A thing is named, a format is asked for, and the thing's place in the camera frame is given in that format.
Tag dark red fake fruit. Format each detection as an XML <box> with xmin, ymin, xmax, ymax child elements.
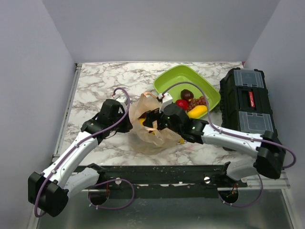
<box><xmin>180</xmin><ymin>89</ymin><xmax>194</xmax><ymax>102</ymax></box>

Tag yellow fake fruit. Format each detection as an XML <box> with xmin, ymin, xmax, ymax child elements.
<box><xmin>138</xmin><ymin>118</ymin><xmax>146</xmax><ymax>126</ymax></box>

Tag translucent orange plastic bag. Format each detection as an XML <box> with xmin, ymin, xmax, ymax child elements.
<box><xmin>129</xmin><ymin>92</ymin><xmax>181</xmax><ymax>155</ymax></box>

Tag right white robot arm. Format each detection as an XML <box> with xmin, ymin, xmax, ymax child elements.
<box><xmin>143</xmin><ymin>103</ymin><xmax>285</xmax><ymax>187</ymax></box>

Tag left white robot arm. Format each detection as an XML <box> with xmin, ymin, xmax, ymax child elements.
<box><xmin>28</xmin><ymin>96</ymin><xmax>132</xmax><ymax>218</ymax></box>

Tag yellow fake mango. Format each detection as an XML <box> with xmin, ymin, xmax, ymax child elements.
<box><xmin>187</xmin><ymin>105</ymin><xmax>207</xmax><ymax>118</ymax></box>

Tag red fake grapes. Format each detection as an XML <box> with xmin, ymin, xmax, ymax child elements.
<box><xmin>189</xmin><ymin>96</ymin><xmax>206</xmax><ymax>108</ymax></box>

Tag green plastic tray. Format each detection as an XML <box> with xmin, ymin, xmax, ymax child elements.
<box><xmin>153</xmin><ymin>65</ymin><xmax>221</xmax><ymax>110</ymax></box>

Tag black plastic toolbox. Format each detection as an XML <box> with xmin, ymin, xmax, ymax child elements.
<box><xmin>219</xmin><ymin>68</ymin><xmax>278</xmax><ymax>138</ymax></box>

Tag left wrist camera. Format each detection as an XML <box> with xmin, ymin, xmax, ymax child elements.
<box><xmin>113</xmin><ymin>95</ymin><xmax>128</xmax><ymax>106</ymax></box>

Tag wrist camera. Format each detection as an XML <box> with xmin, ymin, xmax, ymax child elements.
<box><xmin>113</xmin><ymin>95</ymin><xmax>128</xmax><ymax>106</ymax></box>
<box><xmin>157</xmin><ymin>93</ymin><xmax>173</xmax><ymax>113</ymax></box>

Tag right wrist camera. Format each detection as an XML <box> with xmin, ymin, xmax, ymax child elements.
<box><xmin>157</xmin><ymin>93</ymin><xmax>173</xmax><ymax>113</ymax></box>

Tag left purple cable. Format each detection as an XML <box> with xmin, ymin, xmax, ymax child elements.
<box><xmin>34</xmin><ymin>87</ymin><xmax>135</xmax><ymax>218</ymax></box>

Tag purple cable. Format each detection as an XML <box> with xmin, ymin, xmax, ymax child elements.
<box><xmin>34</xmin><ymin>87</ymin><xmax>135</xmax><ymax>218</ymax></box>
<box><xmin>159</xmin><ymin>82</ymin><xmax>296</xmax><ymax>208</ymax></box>

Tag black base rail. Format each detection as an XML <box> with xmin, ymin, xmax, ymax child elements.
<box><xmin>88</xmin><ymin>164</ymin><xmax>246</xmax><ymax>199</ymax></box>

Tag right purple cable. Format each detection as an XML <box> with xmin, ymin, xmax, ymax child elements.
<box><xmin>159</xmin><ymin>82</ymin><xmax>296</xmax><ymax>208</ymax></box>

